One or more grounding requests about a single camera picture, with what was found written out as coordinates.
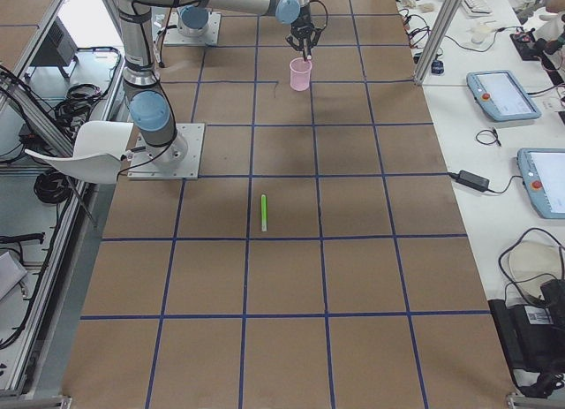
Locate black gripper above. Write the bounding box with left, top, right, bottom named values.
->
left=286, top=22, right=321, bottom=56

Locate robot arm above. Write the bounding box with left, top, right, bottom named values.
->
left=112, top=0, right=324, bottom=168
left=177, top=5, right=210, bottom=37

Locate pink mesh cup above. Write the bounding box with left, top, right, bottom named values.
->
left=290, top=57, right=313, bottom=92

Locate green highlighter pen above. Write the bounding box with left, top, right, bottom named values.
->
left=260, top=193, right=268, bottom=232

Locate far blue teach pendant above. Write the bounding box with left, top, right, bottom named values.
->
left=466, top=70, right=541, bottom=122

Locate blue teach pendant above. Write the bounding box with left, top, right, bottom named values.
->
left=517, top=148, right=564, bottom=219
left=466, top=70, right=541, bottom=122

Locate black power adapter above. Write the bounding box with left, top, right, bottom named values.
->
left=448, top=170, right=489, bottom=193

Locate white plastic chair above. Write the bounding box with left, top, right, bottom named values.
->
left=25, top=120, right=133, bottom=185

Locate near blue teach pendant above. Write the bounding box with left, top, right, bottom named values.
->
left=517, top=148, right=564, bottom=219

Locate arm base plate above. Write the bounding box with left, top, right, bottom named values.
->
left=127, top=123, right=206, bottom=180
left=164, top=11, right=222, bottom=47

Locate aluminium frame post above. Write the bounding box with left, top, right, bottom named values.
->
left=413, top=0, right=462, bottom=86

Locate small black coiled cable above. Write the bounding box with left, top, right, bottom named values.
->
left=475, top=127, right=501, bottom=148

